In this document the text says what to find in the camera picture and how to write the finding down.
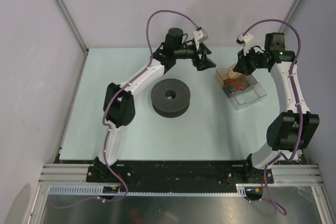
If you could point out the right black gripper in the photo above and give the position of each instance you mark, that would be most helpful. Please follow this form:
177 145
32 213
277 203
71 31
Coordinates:
242 66

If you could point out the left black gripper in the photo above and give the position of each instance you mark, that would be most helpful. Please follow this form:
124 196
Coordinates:
205 63

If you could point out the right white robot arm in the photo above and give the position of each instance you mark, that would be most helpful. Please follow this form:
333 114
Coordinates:
294 127

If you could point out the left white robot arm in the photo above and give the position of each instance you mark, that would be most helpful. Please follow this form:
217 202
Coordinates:
119 106

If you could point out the clear plastic bin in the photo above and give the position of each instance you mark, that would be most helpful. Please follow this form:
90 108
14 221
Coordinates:
243 91

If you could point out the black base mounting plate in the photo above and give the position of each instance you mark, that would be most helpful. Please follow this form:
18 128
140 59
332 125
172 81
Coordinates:
179 176

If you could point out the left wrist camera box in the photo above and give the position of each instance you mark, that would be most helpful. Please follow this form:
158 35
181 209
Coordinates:
200 35

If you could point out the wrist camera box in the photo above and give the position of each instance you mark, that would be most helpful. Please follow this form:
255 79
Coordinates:
200 35
246 41

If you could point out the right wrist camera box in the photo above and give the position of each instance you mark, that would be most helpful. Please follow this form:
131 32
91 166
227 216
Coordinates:
246 41

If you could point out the black cable spool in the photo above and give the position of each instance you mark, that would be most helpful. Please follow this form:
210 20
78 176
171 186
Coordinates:
170 98

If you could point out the right aluminium frame post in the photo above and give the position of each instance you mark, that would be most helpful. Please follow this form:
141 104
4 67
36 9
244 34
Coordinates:
296 3

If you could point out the aluminium frame post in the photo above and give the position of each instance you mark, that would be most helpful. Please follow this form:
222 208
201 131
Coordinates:
61 5
296 3

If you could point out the grey slotted cable duct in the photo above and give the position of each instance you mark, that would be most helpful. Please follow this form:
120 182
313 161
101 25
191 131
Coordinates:
107 191

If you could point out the left aluminium frame post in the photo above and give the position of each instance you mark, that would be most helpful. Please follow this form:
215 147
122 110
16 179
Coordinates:
61 5

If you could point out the aluminium front rail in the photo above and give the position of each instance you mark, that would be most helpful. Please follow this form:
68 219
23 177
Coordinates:
287 175

